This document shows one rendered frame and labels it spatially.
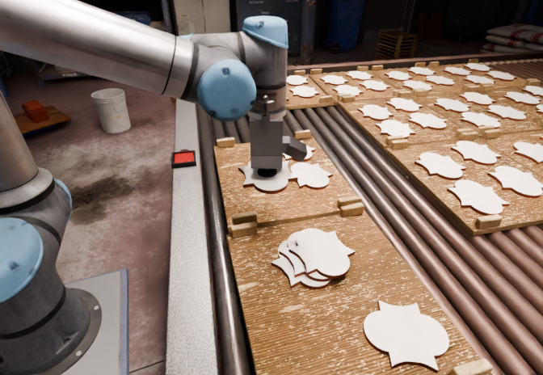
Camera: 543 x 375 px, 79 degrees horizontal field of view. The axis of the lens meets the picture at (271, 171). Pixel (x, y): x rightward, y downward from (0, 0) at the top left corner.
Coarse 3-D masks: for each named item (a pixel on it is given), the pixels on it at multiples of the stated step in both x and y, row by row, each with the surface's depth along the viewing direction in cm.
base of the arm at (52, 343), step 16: (64, 288) 58; (64, 304) 57; (80, 304) 61; (48, 320) 54; (64, 320) 56; (80, 320) 59; (0, 336) 51; (16, 336) 51; (32, 336) 52; (48, 336) 54; (64, 336) 57; (80, 336) 59; (0, 352) 52; (16, 352) 52; (32, 352) 53; (48, 352) 54; (64, 352) 56; (0, 368) 53; (16, 368) 53; (32, 368) 54; (48, 368) 55
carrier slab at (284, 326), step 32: (288, 224) 79; (320, 224) 79; (352, 224) 79; (256, 256) 70; (352, 256) 70; (384, 256) 70; (256, 288) 64; (288, 288) 64; (352, 288) 64; (384, 288) 64; (416, 288) 64; (256, 320) 58; (288, 320) 58; (320, 320) 58; (352, 320) 58; (448, 320) 58; (256, 352) 53; (288, 352) 53; (320, 352) 53; (352, 352) 53; (448, 352) 53
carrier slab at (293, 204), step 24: (240, 144) 112; (312, 144) 112; (288, 168) 99; (240, 192) 89; (288, 192) 89; (312, 192) 89; (336, 192) 89; (264, 216) 81; (288, 216) 81; (312, 216) 82
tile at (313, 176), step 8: (296, 168) 98; (304, 168) 98; (312, 168) 98; (320, 168) 98; (304, 176) 94; (312, 176) 94; (320, 176) 94; (328, 176) 95; (304, 184) 91; (312, 184) 91; (320, 184) 91; (328, 184) 92
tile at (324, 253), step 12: (300, 240) 70; (312, 240) 70; (324, 240) 70; (336, 240) 70; (300, 252) 67; (312, 252) 67; (324, 252) 67; (336, 252) 67; (348, 252) 67; (312, 264) 65; (324, 264) 65; (336, 264) 65; (348, 264) 65; (324, 276) 63; (336, 276) 63
